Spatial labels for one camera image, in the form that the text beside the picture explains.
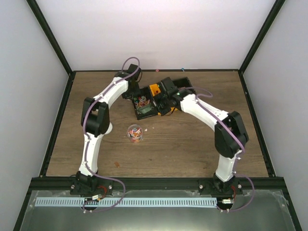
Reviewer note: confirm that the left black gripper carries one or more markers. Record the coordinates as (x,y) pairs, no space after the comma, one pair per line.
(136,92)

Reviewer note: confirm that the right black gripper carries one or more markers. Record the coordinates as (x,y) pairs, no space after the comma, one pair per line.
(156,100)

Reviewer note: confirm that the orange candy bin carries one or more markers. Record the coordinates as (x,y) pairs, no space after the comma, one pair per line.
(155,89)

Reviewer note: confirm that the black candy bin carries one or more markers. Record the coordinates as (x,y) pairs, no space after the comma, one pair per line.
(182,82)
(143,104)

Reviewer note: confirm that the white round cup lid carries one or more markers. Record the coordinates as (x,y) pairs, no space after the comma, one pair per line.
(109,128)

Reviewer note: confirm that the green plastic scoop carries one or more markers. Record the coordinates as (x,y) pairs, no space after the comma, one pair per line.
(145,109)

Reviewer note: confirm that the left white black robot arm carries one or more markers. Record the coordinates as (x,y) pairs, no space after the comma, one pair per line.
(95,119)

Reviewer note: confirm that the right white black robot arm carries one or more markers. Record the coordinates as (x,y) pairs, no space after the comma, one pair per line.
(230,135)

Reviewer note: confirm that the clear plastic cup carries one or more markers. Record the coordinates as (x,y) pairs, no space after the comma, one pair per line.
(135,133)

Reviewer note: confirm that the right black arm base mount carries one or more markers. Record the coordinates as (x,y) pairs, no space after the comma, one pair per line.
(215,187)

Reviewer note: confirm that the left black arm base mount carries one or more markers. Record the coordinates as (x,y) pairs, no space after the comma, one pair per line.
(99,186)

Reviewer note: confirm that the light blue slotted cable duct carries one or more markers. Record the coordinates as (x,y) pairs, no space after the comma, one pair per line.
(127,202)

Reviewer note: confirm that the black aluminium frame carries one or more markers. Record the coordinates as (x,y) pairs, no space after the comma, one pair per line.
(61,183)

